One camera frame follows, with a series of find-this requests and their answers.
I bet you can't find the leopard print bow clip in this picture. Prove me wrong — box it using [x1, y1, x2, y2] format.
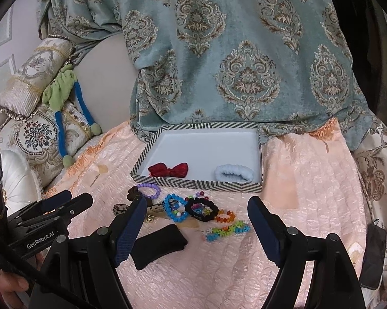
[112, 204, 169, 222]

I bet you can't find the black velvet hair clip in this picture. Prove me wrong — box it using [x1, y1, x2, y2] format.
[130, 224, 188, 271]

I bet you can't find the brown flower hair clip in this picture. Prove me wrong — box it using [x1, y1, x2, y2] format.
[127, 186, 153, 207]

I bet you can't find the purple bead bracelet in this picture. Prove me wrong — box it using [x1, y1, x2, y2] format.
[137, 182, 162, 201]

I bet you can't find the orange yellow bead bracelet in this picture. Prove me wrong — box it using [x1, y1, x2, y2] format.
[214, 209, 237, 224]

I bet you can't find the green blue flower bead bracelet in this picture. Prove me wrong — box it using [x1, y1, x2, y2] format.
[203, 220, 252, 243]

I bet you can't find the black scrunchie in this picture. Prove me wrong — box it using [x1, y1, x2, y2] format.
[185, 197, 219, 222]

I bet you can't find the multicolour round bead bracelet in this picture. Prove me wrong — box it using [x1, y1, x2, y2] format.
[185, 190, 212, 202]

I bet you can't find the person's left hand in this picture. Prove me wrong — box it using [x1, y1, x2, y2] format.
[0, 270, 30, 308]

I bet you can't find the white satin round pillow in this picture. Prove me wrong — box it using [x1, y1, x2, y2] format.
[1, 150, 42, 216]

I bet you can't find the black phone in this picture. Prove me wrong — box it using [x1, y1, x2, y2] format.
[359, 223, 386, 290]

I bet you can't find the cream floral cushion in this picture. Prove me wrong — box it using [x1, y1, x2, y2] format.
[0, 101, 91, 188]

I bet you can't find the red bow hair clip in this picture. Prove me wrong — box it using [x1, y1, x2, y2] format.
[148, 162, 188, 178]

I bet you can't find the peach quilted bedspread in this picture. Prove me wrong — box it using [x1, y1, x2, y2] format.
[45, 119, 367, 308]

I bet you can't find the green blue plush toy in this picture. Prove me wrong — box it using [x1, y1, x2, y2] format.
[42, 64, 102, 167]

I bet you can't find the cream embroidered bolster pillow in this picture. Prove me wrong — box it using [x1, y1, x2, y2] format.
[0, 37, 74, 120]

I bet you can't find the beige floral cushion right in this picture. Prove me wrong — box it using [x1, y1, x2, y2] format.
[353, 117, 387, 308]

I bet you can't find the light blue fluffy scrunchie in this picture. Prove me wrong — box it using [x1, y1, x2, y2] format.
[214, 164, 254, 183]

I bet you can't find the striped black white tray box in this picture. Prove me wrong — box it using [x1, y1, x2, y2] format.
[130, 122, 262, 193]

